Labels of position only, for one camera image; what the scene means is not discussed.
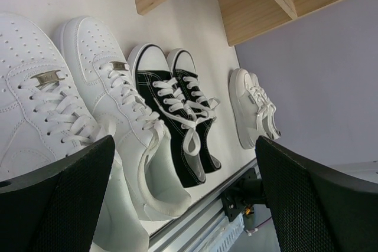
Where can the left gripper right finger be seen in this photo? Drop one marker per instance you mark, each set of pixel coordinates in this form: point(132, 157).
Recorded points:
point(314, 207)

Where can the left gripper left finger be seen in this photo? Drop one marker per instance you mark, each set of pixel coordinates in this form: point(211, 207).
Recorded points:
point(56, 207)

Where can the white low sneaker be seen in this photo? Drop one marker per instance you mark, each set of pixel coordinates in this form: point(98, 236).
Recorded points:
point(266, 100)
point(251, 115)

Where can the black canvas sneaker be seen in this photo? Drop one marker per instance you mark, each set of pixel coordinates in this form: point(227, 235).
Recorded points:
point(183, 68)
point(157, 85)

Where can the white leather sneaker left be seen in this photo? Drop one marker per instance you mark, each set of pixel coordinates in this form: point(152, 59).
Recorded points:
point(44, 119)

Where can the white leather sneaker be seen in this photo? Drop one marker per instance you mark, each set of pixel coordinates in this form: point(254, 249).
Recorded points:
point(104, 81)
point(44, 119)

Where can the white leather sneaker right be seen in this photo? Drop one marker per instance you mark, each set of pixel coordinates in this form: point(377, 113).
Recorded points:
point(104, 81)

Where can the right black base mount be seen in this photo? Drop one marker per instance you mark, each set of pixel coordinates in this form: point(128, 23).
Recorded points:
point(243, 194)

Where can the perforated cable tray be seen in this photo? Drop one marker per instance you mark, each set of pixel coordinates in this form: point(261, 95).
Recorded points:
point(228, 234)

